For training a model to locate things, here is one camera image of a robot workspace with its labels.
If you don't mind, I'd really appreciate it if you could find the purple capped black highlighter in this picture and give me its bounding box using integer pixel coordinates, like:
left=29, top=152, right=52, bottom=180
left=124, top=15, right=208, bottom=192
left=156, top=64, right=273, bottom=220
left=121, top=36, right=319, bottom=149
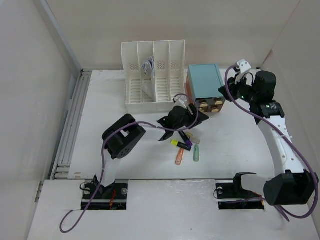
left=178, top=131, right=193, bottom=148

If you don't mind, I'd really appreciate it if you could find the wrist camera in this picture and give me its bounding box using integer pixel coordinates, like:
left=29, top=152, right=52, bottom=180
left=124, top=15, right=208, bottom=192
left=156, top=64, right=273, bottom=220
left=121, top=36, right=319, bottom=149
left=235, top=59, right=252, bottom=82
left=173, top=95, right=190, bottom=109

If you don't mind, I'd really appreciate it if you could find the yellow capped black highlighter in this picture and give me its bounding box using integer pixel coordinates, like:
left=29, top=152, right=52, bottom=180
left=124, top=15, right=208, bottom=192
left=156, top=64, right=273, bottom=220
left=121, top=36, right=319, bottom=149
left=171, top=139, right=192, bottom=151

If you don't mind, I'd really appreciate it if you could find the teal drawer box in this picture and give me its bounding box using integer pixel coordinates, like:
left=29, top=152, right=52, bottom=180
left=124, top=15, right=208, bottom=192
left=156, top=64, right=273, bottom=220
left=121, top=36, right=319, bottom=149
left=186, top=63, right=224, bottom=113

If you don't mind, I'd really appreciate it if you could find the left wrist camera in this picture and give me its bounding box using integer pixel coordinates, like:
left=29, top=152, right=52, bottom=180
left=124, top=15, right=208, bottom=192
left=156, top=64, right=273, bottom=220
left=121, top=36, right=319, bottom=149
left=173, top=95, right=190, bottom=109

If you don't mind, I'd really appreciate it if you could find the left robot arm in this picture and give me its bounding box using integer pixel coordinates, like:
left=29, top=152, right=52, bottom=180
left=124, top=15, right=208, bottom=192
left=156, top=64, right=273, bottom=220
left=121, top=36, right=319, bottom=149
left=94, top=103, right=209, bottom=199

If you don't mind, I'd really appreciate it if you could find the aluminium rail frame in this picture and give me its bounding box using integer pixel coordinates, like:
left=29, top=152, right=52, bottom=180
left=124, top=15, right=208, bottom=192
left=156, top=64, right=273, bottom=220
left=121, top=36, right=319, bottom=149
left=48, top=69, right=92, bottom=180

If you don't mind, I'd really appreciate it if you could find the white file organizer rack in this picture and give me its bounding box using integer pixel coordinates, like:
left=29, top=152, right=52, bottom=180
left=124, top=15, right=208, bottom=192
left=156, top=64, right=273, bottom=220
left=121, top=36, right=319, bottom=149
left=121, top=40, right=185, bottom=114

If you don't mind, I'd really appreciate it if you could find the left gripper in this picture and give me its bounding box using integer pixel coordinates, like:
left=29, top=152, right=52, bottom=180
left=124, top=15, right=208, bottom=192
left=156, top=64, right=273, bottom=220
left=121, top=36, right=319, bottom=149
left=172, top=104, right=208, bottom=131

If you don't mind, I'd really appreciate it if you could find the green highlighter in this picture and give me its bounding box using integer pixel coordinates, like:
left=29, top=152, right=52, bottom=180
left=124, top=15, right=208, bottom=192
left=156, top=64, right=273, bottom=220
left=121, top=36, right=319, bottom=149
left=193, top=144, right=200, bottom=162

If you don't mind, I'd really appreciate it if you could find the white Canon manual booklet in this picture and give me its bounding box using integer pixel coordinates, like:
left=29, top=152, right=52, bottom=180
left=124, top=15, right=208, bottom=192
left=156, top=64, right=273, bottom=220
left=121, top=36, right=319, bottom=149
left=141, top=55, right=156, bottom=101

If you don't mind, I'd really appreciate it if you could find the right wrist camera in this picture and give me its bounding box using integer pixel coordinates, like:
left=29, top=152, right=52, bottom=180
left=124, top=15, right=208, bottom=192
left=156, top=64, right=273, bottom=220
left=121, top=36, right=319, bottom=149
left=235, top=59, right=252, bottom=82

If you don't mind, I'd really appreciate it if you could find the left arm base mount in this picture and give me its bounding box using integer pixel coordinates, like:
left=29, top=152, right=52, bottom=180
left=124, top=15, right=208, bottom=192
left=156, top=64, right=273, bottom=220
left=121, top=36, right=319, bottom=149
left=79, top=176, right=129, bottom=211

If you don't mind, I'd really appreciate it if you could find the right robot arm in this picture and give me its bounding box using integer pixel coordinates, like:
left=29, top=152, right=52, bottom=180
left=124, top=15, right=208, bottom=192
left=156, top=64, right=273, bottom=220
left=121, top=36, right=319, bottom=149
left=219, top=71, right=319, bottom=206

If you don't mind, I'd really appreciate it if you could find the drawer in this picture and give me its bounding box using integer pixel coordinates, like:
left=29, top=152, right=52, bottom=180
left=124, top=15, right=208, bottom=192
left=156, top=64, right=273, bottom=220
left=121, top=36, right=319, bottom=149
left=210, top=97, right=226, bottom=106

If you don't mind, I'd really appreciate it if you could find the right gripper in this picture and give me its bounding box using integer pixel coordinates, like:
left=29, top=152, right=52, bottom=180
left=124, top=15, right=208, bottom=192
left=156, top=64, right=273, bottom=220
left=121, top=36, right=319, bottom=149
left=217, top=73, right=259, bottom=104

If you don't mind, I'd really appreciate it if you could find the white eraser stick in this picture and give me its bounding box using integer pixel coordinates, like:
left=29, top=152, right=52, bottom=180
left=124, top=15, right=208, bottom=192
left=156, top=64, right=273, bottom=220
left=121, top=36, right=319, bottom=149
left=190, top=137, right=200, bottom=144

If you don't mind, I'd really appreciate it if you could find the orange highlighter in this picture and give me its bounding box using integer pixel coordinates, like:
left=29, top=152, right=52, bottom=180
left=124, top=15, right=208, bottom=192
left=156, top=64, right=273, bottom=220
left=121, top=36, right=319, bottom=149
left=175, top=148, right=185, bottom=166

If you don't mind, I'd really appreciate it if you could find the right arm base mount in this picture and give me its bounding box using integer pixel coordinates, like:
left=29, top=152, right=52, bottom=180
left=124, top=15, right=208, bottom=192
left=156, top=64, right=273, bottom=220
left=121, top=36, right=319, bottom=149
left=213, top=172, right=265, bottom=210

